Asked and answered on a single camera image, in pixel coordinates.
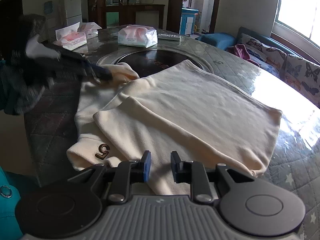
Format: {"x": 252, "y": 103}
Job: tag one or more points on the window with metal frame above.
{"x": 297, "y": 21}

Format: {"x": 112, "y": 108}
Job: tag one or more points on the flat butterfly print pillow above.
{"x": 270, "y": 59}

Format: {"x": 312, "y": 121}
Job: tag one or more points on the tissue pack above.
{"x": 138, "y": 36}
{"x": 90, "y": 29}
{"x": 70, "y": 38}

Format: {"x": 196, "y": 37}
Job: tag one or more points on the remote control on table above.
{"x": 169, "y": 37}

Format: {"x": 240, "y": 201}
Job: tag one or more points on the dark wooden display cabinet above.
{"x": 111, "y": 13}

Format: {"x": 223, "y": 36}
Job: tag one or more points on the dark wooden door frame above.
{"x": 207, "y": 8}

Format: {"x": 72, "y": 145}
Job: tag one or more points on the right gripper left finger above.
{"x": 128, "y": 173}

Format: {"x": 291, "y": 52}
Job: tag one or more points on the white refrigerator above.
{"x": 72, "y": 12}

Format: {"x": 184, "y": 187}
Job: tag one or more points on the blue white cabinet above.
{"x": 188, "y": 17}

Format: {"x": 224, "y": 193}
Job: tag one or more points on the tissue pack behind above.
{"x": 90, "y": 29}

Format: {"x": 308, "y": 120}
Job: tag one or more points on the upright butterfly print pillow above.
{"x": 303, "y": 76}

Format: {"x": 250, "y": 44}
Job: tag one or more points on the blue corner sofa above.
{"x": 224, "y": 41}

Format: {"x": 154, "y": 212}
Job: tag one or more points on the round black table heater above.
{"x": 146, "y": 62}

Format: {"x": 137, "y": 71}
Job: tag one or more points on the magenta cloth on sofa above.
{"x": 240, "y": 51}

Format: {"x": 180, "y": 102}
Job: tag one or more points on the tissue pack left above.
{"x": 70, "y": 38}

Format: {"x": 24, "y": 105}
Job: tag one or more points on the cream sweatshirt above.
{"x": 184, "y": 109}

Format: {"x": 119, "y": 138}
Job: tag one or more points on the teal bag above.
{"x": 13, "y": 186}

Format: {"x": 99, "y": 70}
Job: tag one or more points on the tissue pack centre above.
{"x": 138, "y": 36}

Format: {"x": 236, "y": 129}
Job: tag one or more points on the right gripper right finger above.
{"x": 194, "y": 174}

